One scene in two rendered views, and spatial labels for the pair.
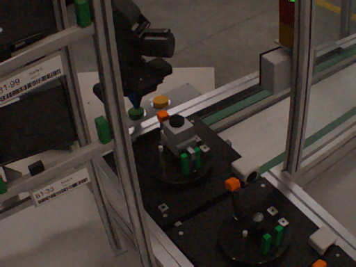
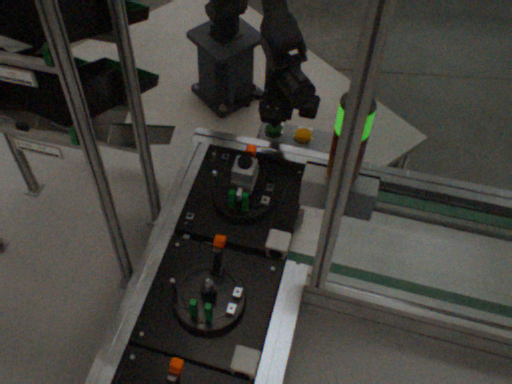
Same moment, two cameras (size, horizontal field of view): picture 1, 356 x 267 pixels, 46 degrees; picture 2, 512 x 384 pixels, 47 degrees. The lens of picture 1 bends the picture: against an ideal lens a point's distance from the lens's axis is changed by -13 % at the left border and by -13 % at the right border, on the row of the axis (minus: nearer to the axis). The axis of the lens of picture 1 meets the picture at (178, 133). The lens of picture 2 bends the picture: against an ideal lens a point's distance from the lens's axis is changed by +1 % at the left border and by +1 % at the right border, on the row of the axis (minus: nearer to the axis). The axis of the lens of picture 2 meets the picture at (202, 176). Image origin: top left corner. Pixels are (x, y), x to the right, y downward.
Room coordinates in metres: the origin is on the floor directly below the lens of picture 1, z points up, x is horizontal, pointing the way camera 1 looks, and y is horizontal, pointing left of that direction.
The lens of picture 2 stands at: (0.18, -0.53, 1.99)
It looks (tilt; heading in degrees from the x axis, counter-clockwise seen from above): 51 degrees down; 51
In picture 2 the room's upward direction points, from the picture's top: 4 degrees counter-clockwise
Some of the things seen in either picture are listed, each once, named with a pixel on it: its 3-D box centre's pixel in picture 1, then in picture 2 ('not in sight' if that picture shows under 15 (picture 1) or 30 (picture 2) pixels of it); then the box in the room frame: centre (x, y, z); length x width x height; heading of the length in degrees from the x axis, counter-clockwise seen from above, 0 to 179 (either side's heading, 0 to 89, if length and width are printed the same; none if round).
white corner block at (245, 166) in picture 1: (245, 170); (277, 244); (0.68, -0.13, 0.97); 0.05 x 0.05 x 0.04; 30
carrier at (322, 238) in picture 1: (256, 227); (208, 290); (0.50, -0.13, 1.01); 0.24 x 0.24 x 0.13; 30
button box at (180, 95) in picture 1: (161, 112); (301, 145); (0.95, 0.04, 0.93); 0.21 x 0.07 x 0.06; 120
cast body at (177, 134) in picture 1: (180, 135); (243, 175); (0.71, 0.00, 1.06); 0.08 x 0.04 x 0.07; 30
